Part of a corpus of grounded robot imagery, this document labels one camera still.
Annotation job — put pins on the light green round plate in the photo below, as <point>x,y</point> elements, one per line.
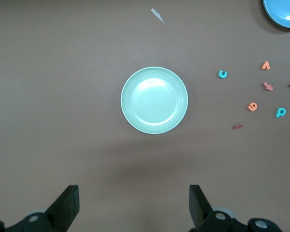
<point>154,101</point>

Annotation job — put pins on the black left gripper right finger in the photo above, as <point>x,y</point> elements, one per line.
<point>198,207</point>

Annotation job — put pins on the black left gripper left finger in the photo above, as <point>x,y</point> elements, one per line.
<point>67,205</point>

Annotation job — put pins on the orange foam letter v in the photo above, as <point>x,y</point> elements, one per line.
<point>263,66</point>

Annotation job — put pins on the pink foam letter t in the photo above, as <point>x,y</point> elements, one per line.
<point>268,86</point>

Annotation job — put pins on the maroon foam letter l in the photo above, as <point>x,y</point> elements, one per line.
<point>238,127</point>

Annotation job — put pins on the teal foam letter c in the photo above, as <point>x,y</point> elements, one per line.
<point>220,75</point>

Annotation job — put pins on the teal foam letter d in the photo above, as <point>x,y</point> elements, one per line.
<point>278,113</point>

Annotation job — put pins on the white paper scrap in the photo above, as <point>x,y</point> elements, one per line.
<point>157,15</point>

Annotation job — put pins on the brown table cover sheet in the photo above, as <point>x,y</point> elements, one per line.
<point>62,96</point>

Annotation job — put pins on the blue round plate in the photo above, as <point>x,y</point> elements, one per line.
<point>285,12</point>

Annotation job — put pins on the orange foam letter e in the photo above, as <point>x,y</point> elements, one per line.
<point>249,106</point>

